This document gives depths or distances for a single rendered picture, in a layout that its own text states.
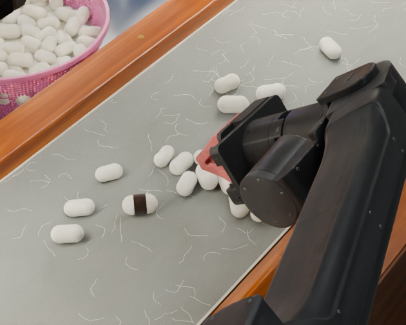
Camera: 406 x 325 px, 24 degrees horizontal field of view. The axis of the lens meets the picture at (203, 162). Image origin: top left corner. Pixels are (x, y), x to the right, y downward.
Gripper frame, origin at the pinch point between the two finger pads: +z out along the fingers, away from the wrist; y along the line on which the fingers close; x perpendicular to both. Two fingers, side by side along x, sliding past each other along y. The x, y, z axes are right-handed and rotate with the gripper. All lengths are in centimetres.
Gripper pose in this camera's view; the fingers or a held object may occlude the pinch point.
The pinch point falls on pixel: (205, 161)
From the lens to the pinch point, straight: 97.4
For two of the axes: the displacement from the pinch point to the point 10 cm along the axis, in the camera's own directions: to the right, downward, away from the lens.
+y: -6.0, 5.4, -5.9
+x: 5.0, 8.3, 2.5
